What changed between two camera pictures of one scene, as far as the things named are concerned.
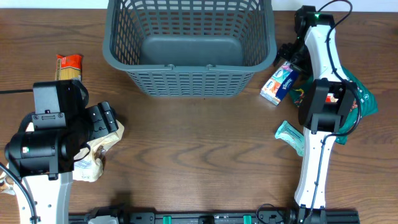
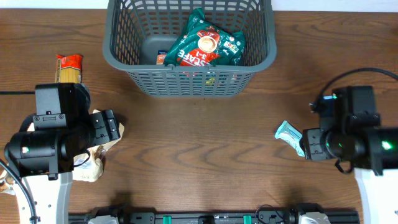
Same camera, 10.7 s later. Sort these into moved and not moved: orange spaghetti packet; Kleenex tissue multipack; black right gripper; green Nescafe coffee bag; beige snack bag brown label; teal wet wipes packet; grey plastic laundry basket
Moved: green Nescafe coffee bag; black right gripper; Kleenex tissue multipack
Not moved: orange spaghetti packet; teal wet wipes packet; beige snack bag brown label; grey plastic laundry basket
